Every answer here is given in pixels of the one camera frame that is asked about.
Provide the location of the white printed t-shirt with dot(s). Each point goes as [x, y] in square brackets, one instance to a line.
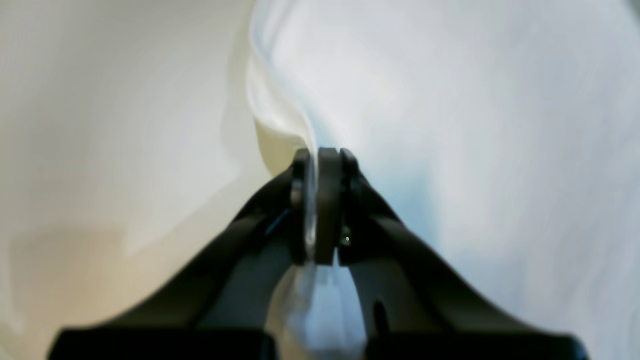
[505, 133]

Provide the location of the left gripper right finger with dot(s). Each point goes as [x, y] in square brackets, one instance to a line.
[414, 305]

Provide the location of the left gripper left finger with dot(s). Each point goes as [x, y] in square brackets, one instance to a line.
[215, 307]

